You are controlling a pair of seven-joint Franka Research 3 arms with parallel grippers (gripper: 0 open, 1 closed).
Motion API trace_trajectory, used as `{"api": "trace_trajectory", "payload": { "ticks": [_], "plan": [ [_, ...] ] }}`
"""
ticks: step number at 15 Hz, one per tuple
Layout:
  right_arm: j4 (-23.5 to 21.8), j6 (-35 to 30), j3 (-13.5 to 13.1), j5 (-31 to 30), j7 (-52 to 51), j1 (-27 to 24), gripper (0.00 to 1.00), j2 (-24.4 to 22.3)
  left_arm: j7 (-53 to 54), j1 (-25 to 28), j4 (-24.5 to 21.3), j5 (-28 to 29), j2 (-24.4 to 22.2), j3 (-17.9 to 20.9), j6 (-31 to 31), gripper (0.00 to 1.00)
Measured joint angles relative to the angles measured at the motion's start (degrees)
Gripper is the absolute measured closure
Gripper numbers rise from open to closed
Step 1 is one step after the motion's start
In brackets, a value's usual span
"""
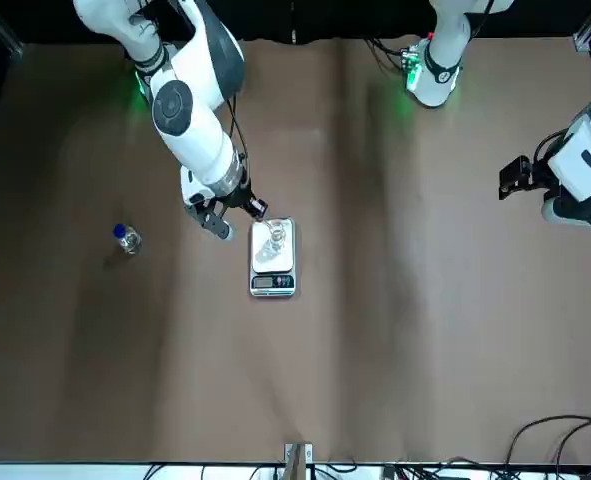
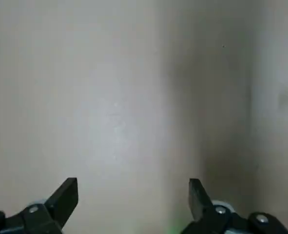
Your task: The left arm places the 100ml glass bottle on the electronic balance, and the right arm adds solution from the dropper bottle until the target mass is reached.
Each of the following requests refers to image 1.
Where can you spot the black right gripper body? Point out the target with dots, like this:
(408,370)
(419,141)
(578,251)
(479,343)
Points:
(232,192)

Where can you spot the clear glass bottle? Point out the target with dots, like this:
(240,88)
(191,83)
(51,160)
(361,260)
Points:
(275,245)

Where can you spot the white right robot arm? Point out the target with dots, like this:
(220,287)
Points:
(190,135)

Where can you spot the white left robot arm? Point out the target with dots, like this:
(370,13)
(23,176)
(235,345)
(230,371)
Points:
(585,165)

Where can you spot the clear blue-capped dropper bottle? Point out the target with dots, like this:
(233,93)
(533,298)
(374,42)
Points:
(129,241)

